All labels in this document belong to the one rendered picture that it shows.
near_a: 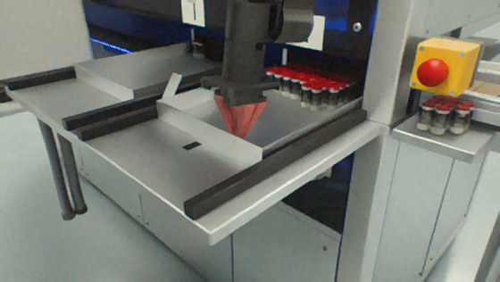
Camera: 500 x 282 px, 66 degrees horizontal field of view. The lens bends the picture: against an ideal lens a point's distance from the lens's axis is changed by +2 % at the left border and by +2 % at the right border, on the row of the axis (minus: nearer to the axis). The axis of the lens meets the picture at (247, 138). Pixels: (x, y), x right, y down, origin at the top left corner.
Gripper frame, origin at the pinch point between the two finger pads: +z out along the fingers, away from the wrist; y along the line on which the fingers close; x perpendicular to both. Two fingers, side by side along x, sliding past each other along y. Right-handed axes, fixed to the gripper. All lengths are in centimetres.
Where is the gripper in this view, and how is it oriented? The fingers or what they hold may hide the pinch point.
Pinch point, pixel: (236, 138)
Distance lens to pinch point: 57.2
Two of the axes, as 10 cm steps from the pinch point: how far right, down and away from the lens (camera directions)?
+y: 7.0, -1.9, 6.9
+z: -1.0, 9.3, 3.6
